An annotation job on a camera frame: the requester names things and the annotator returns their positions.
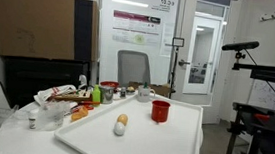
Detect tan egg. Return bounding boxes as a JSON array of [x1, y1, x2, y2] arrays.
[[116, 112, 129, 126]]

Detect white mug with print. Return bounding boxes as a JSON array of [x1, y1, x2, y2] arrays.
[[135, 85, 157, 105]]

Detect red mug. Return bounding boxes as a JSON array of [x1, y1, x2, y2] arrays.
[[150, 99, 172, 125]]

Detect grey office chair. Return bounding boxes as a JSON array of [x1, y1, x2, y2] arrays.
[[114, 48, 155, 90]]

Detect plate with food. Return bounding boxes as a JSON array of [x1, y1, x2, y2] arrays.
[[125, 86, 137, 97]]

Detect small grey shaker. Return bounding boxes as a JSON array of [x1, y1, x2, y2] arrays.
[[119, 87, 127, 99]]

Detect red bowl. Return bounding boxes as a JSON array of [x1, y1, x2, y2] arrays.
[[99, 80, 120, 89]]

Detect metal cup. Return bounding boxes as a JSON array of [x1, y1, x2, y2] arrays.
[[97, 84, 116, 106]]

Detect green squeeze bottle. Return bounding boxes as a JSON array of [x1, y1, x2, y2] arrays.
[[91, 84, 103, 105]]

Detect small light panel on stand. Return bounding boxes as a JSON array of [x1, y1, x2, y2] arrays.
[[161, 35, 186, 100]]

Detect white egg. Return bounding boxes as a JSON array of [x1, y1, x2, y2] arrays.
[[112, 121, 126, 137]]

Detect white dispenser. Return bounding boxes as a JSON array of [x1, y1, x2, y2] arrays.
[[77, 74, 89, 91]]

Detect red scissors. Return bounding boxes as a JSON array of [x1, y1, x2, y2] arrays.
[[70, 98, 101, 113]]

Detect white glass door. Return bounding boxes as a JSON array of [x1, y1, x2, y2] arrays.
[[181, 11, 225, 98]]

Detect orange sponge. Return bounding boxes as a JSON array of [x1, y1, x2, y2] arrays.
[[69, 104, 90, 123]]

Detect white plastic tray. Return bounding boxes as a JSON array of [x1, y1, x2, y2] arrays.
[[52, 86, 206, 154]]

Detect wooden board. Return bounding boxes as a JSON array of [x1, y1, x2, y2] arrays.
[[48, 86, 93, 105]]

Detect white striped towel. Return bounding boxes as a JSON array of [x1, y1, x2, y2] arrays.
[[33, 81, 78, 109]]

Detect clear plastic container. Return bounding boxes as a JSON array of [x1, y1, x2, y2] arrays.
[[38, 98, 71, 133]]

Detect small white bottle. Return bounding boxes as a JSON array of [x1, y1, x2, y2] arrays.
[[27, 108, 39, 130]]

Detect large cardboard box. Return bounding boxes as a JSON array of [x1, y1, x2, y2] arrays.
[[0, 0, 103, 65]]

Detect whiteboard with drawings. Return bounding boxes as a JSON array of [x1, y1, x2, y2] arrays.
[[246, 78, 275, 112]]

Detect clear plastic bag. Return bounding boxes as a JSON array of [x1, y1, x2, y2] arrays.
[[0, 103, 21, 125]]

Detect black metal rig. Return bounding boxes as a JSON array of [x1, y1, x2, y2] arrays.
[[224, 56, 275, 154]]

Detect metal door handle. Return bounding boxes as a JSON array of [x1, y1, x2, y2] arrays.
[[178, 59, 192, 68]]

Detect wall poster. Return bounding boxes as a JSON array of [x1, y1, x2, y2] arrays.
[[109, 9, 163, 47]]

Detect black stereo camera bar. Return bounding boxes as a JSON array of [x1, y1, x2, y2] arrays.
[[221, 37, 261, 54]]

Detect thin black camera cable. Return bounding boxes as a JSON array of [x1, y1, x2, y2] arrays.
[[239, 49, 275, 108]]

